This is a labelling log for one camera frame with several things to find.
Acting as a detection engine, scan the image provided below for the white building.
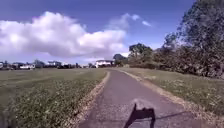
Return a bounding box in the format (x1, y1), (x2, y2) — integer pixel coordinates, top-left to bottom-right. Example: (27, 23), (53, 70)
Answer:
(94, 59), (115, 69)

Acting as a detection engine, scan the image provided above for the grey asphalt path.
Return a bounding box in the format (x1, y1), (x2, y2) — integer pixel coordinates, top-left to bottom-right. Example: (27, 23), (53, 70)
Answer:
(77, 68), (214, 128)

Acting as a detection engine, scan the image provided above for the green grass field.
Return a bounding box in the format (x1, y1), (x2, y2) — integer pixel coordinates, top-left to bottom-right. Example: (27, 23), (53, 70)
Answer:
(0, 68), (111, 128)

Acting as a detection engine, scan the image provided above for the green grass strip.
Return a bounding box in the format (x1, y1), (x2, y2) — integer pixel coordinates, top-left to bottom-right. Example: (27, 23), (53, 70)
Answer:
(116, 66), (224, 127)

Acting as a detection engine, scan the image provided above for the row of distant houses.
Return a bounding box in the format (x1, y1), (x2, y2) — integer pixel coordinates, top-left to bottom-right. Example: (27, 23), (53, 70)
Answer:
(0, 59), (91, 71)

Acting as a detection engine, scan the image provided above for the row of green trees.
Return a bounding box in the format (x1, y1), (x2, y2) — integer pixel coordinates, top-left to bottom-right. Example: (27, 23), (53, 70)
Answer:
(113, 0), (224, 80)

